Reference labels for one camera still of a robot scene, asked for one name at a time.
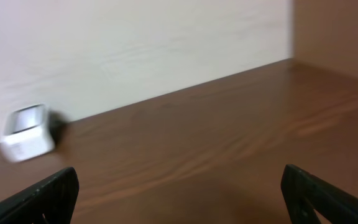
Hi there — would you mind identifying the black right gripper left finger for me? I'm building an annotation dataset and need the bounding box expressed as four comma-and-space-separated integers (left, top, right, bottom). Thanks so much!
0, 167, 79, 224

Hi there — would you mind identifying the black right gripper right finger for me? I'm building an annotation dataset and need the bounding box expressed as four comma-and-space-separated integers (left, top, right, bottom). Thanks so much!
281, 164, 358, 224

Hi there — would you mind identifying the white barcode scanner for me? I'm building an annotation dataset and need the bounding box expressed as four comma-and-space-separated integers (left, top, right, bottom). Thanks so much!
0, 103, 68, 163

